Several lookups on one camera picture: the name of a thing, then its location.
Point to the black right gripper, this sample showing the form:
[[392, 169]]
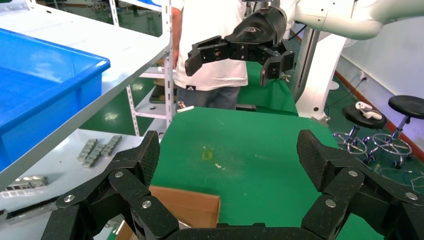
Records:
[[258, 30]]

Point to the person's bare forearm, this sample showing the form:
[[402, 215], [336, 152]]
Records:
[[175, 36]]

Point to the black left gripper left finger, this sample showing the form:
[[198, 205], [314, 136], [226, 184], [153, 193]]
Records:
[[132, 185]]

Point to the blue plastic tray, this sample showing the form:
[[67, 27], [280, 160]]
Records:
[[39, 86]]

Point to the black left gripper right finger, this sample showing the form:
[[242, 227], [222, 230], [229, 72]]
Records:
[[344, 185]]

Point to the white wall socket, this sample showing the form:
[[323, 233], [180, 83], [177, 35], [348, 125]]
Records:
[[363, 76]]

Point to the person in white shirt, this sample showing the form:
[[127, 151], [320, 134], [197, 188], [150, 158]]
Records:
[[208, 39]]

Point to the white handheld controller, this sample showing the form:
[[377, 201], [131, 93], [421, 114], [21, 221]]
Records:
[[369, 112]]

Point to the white robot torso column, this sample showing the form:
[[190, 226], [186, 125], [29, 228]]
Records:
[[318, 82]]

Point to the small notched metal strip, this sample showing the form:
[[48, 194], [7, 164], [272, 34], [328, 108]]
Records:
[[95, 156], [87, 150], [112, 145]]

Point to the brown cardboard box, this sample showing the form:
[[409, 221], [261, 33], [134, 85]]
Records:
[[192, 205]]

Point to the black round stool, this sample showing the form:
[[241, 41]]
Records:
[[362, 122], [407, 106]]

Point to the perforated white shelf brace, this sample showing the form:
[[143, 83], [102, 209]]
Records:
[[133, 111], [169, 92]]

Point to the white flat board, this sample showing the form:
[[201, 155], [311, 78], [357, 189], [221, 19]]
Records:
[[59, 172]]

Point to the white metal shelf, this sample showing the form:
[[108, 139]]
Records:
[[126, 53]]

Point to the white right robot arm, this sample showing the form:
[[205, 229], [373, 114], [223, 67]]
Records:
[[348, 20]]

